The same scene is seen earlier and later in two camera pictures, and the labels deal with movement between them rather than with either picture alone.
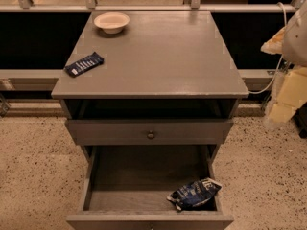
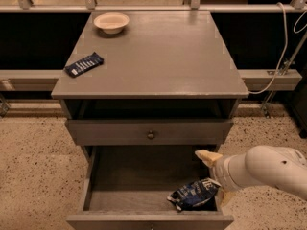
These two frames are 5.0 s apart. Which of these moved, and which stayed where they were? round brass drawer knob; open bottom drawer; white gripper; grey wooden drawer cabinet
Moved: white gripper
Stayed: round brass drawer knob; open bottom drawer; grey wooden drawer cabinet
